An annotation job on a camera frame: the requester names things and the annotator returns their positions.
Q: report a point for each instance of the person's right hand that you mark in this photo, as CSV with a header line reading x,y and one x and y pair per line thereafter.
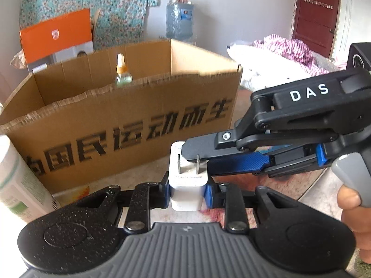
x,y
357,218

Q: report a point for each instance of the white power adapter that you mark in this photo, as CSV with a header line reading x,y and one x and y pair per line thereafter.
x,y
187,181

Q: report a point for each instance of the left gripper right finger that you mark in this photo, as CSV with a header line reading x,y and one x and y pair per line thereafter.
x,y
229,197

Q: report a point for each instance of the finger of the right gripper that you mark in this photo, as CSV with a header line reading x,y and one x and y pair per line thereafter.
x,y
254,162
210,146

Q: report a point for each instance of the dark red door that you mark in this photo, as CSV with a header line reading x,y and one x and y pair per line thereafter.
x,y
315,24

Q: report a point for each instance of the teal floral cloth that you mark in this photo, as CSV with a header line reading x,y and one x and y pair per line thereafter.
x,y
119,21

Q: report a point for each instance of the pink white cloth pile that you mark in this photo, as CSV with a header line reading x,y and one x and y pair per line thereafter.
x,y
276,60

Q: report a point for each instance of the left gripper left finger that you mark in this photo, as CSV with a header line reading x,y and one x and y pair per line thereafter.
x,y
146,197

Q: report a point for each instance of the blue water jug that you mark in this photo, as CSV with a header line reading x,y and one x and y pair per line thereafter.
x,y
179,20

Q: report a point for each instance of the green dropper bottle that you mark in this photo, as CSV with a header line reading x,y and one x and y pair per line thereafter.
x,y
123,76

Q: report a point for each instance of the white green tube bottle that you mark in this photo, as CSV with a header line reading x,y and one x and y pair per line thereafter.
x,y
21,191

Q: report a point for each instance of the black speaker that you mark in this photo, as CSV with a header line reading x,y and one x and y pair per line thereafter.
x,y
359,56

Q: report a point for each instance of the orange Philips box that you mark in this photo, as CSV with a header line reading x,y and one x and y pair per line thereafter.
x,y
56,40

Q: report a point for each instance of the brown cardboard box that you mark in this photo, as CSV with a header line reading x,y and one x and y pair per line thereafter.
x,y
73,125

